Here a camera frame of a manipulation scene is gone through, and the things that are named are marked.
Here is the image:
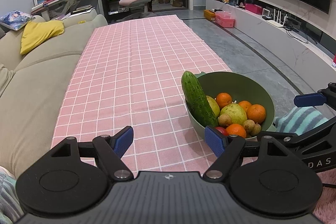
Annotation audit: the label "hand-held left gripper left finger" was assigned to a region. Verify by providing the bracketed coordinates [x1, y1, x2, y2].
[37, 126, 134, 182]

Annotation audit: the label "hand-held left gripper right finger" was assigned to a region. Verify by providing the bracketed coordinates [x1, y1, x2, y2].
[203, 126, 302, 183]

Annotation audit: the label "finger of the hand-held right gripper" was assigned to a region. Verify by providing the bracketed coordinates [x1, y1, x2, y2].
[274, 116, 336, 159]
[293, 82, 336, 108]

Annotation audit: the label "brown kiwi top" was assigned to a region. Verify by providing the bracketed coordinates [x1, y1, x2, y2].
[218, 114, 233, 128]

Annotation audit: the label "orange tangerine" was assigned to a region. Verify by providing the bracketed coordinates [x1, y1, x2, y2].
[226, 124, 247, 139]
[238, 100, 252, 113]
[247, 104, 266, 124]
[216, 92, 233, 110]

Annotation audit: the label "yellowish green guava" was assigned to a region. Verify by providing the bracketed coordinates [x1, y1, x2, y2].
[220, 103, 248, 126]

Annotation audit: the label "green cucumber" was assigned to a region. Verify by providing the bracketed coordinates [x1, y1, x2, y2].
[181, 71, 219, 128]

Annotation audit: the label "green colander bowl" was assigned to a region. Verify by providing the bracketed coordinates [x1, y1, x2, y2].
[185, 71, 275, 142]

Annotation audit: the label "teal striped fleece cloth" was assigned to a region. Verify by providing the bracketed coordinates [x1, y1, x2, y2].
[274, 106, 330, 136]
[0, 166, 25, 222]

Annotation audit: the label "pink fluffy garment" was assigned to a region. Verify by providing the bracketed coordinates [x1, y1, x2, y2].
[316, 169, 336, 224]

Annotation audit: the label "white marble television console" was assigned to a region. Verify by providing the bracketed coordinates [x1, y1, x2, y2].
[205, 0, 336, 94]

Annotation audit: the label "white router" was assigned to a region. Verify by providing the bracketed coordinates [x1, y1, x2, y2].
[269, 9, 288, 28]

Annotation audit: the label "pink checked tablecloth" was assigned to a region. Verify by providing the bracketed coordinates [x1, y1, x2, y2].
[51, 15, 259, 172]

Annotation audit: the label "beige sofa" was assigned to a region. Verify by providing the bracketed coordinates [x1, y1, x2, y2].
[0, 14, 109, 180]

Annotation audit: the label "magenta box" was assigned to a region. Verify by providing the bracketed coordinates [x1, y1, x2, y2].
[244, 3, 264, 15]

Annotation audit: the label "pink box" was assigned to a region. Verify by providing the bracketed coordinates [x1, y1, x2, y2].
[215, 11, 236, 29]

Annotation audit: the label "orange box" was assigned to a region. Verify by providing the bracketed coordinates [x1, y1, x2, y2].
[203, 9, 218, 21]

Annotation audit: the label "yellow cushion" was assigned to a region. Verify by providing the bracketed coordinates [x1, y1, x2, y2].
[20, 20, 65, 55]

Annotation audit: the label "dark notebook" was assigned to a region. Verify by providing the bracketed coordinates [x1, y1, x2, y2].
[72, 4, 96, 14]

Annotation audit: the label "blue printed cushion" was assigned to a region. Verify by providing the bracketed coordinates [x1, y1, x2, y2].
[0, 11, 35, 31]

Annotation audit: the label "black cables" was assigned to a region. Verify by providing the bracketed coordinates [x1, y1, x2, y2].
[286, 17, 311, 44]

